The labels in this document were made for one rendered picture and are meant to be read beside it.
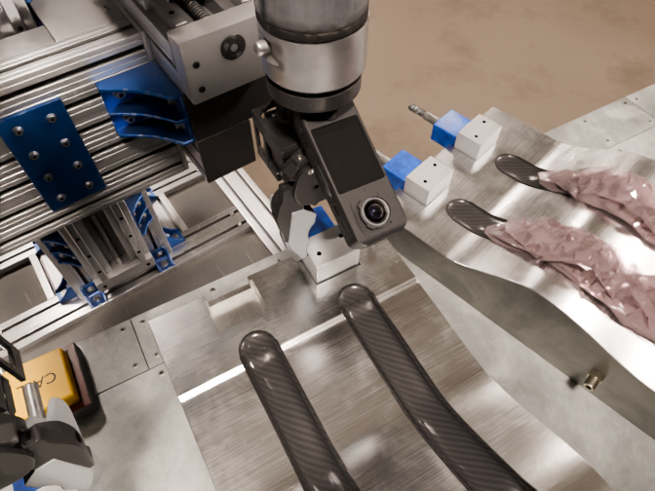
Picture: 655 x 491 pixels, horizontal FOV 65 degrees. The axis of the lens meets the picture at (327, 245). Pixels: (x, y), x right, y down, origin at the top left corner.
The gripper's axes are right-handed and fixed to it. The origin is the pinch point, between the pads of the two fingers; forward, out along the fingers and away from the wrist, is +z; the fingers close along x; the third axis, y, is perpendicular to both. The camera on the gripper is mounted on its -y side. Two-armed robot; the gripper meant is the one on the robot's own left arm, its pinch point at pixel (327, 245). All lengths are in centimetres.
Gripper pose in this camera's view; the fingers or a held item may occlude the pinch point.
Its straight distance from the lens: 53.0
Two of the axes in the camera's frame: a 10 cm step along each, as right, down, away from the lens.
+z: 0.0, 5.8, 8.2
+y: -4.9, -7.1, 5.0
